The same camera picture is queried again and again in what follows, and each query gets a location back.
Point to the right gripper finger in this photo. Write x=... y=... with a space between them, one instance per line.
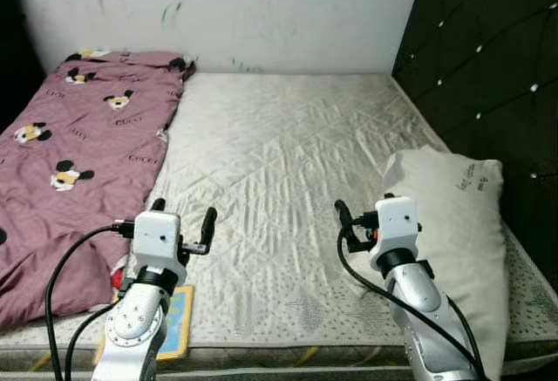
x=345 y=215

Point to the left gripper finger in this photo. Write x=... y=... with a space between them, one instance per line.
x=158 y=206
x=208 y=227

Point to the colourful yellow-edged book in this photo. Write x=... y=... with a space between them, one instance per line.
x=181 y=324

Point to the white pillow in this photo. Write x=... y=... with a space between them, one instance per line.
x=453 y=233

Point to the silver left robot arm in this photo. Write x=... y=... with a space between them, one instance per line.
x=131 y=329

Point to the small red white item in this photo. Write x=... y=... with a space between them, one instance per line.
x=120 y=272

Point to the white quilted mattress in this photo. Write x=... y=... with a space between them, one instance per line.
x=279 y=172

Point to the maroon cartoon mouse blanket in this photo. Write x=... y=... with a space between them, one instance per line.
x=78 y=154

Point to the dark tufted headboard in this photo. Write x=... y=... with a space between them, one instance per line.
x=488 y=58

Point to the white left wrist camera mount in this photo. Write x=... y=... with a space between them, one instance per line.
x=159 y=241

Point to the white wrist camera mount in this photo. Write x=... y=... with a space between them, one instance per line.
x=397 y=228
x=159 y=241

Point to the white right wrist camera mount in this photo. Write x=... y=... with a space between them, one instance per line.
x=397 y=228

